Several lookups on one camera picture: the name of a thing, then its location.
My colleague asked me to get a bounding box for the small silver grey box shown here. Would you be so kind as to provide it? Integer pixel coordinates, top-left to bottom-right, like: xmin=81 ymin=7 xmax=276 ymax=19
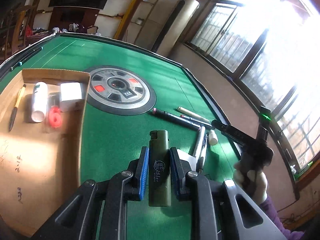
xmin=177 ymin=149 xmax=197 ymax=171

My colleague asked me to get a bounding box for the olive green lighter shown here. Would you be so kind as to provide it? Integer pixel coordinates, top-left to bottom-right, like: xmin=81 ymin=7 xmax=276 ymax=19
xmin=149 ymin=130 xmax=171 ymax=207

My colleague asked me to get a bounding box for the small white glue bottle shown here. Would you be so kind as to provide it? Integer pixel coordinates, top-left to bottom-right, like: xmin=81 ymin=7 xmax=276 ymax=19
xmin=208 ymin=129 xmax=219 ymax=146

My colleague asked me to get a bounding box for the black clear ballpoint pen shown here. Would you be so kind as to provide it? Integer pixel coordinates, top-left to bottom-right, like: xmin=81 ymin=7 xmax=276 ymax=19
xmin=196 ymin=134 xmax=208 ymax=173

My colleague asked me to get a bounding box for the white marker pen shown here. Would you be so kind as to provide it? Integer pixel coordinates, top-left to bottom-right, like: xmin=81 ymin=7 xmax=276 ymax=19
xmin=193 ymin=126 xmax=206 ymax=160

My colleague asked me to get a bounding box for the cream coloured pen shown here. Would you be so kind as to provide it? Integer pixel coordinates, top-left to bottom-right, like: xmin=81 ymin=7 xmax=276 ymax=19
xmin=177 ymin=106 xmax=211 ymax=123

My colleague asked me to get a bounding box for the black marker pink cap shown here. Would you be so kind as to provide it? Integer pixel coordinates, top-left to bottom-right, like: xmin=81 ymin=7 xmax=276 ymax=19
xmin=151 ymin=108 xmax=201 ymax=131

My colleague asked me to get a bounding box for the white cylindrical bottle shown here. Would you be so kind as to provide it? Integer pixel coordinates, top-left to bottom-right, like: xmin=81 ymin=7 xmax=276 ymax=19
xmin=31 ymin=82 xmax=48 ymax=123

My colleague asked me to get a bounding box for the yellow black pen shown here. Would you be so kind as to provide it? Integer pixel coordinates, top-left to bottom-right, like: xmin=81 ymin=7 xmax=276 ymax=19
xmin=9 ymin=84 xmax=26 ymax=132

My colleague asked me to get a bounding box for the black marker red end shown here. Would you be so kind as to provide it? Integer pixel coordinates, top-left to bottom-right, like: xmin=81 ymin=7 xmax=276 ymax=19
xmin=180 ymin=114 xmax=213 ymax=129

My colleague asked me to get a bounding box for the right hand white glove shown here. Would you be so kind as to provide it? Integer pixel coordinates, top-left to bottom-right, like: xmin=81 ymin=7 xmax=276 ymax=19
xmin=233 ymin=161 xmax=268 ymax=205

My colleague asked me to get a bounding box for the round mahjong table control panel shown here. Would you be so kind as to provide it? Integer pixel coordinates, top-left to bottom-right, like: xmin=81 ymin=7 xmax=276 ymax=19
xmin=85 ymin=65 xmax=157 ymax=116

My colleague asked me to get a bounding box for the cardboard box tray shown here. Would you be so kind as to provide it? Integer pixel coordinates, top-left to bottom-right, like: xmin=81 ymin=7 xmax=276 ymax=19
xmin=1 ymin=69 xmax=90 ymax=237

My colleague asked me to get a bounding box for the white power adapter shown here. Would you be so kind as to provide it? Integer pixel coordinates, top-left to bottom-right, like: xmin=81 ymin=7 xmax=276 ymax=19
xmin=59 ymin=82 xmax=84 ymax=112

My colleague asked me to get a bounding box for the white floor air conditioner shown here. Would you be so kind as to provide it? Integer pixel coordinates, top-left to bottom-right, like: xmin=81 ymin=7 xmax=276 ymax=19
xmin=151 ymin=0 xmax=200 ymax=57

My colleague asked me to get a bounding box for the black teal tipped rod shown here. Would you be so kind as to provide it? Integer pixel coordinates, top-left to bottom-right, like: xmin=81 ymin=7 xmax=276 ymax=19
xmin=17 ymin=47 xmax=43 ymax=67
xmin=10 ymin=51 xmax=36 ymax=72

